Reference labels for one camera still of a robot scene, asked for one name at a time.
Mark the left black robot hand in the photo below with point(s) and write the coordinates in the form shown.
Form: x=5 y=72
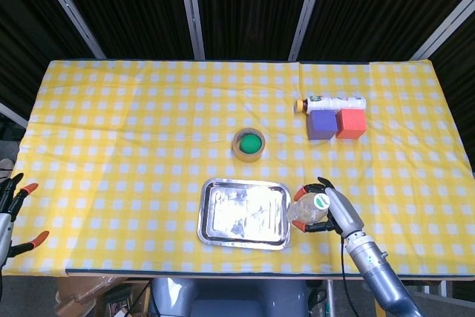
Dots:
x=11 y=205

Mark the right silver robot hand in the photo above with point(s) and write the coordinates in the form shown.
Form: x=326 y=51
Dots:
x=345 y=215

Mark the purple foam cube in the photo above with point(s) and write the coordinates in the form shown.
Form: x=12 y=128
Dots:
x=322 y=125

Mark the yellow tape roll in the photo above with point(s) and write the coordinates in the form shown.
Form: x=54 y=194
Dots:
x=248 y=158

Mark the yellow checkered tablecloth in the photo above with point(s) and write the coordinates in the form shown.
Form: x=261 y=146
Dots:
x=130 y=146

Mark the brown cardboard box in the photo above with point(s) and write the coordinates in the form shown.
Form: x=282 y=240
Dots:
x=81 y=294

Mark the yellow vertical bar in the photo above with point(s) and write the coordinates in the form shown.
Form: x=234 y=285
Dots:
x=377 y=310

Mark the green ball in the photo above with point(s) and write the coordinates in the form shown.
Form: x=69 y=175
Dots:
x=249 y=144

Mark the metal tray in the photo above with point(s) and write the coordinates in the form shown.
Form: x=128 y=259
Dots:
x=243 y=215

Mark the red foam cube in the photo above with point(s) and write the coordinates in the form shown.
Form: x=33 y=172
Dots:
x=350 y=124

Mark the clear plastic bottle green cap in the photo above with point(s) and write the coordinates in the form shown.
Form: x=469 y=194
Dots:
x=308 y=211

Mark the grey robot torso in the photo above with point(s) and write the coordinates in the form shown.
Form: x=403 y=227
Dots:
x=230 y=298

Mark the white partition post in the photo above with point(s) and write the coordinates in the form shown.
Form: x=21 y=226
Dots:
x=191 y=9
x=13 y=116
x=70 y=10
x=443 y=23
x=307 y=12

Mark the white-label bottle yellow cap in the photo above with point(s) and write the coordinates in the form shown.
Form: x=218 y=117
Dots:
x=334 y=102

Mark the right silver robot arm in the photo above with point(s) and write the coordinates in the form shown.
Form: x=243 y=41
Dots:
x=378 y=272

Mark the silver metal table leg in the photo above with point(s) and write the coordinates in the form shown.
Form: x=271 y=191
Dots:
x=330 y=298

